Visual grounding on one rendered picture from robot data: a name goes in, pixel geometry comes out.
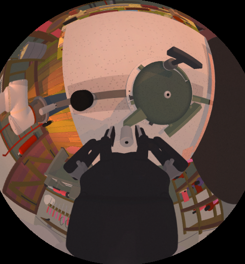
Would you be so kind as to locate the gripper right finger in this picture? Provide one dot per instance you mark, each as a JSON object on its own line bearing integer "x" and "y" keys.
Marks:
{"x": 169, "y": 152}

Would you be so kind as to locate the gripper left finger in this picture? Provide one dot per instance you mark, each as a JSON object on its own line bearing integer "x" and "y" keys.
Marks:
{"x": 81, "y": 156}

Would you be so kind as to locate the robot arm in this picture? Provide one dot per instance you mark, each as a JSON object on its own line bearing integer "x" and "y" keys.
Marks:
{"x": 15, "y": 103}

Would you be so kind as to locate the grey cylinder stop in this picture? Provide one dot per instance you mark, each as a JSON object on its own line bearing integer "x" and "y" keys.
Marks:
{"x": 126, "y": 136}

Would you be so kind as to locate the black round knob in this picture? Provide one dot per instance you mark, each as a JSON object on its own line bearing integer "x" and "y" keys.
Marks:
{"x": 81, "y": 100}

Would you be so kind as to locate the pink speckled sander table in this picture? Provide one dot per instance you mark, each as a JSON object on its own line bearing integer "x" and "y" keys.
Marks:
{"x": 114, "y": 51}

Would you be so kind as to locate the grey-green open box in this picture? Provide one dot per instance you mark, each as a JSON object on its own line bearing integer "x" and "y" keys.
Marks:
{"x": 59, "y": 175}

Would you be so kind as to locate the red torch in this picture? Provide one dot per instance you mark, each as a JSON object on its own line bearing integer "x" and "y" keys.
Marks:
{"x": 61, "y": 192}

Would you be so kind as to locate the wooden shelf rack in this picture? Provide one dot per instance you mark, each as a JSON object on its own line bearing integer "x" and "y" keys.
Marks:
{"x": 198, "y": 198}

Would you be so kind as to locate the white short cylinder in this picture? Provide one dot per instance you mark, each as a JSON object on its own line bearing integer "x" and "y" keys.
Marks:
{"x": 47, "y": 108}

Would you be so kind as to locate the red-brown wooden crate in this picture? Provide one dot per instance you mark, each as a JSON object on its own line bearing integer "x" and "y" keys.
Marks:
{"x": 25, "y": 177}

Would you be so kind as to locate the pale tool board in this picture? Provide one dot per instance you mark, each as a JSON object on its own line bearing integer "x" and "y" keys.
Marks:
{"x": 52, "y": 210}

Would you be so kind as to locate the grey drum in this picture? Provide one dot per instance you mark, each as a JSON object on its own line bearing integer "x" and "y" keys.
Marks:
{"x": 34, "y": 50}

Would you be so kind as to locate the red tube frame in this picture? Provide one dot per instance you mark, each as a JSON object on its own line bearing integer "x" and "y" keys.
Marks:
{"x": 15, "y": 142}

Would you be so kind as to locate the green frame rack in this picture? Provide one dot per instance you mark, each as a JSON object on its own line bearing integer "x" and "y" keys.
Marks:
{"x": 17, "y": 70}

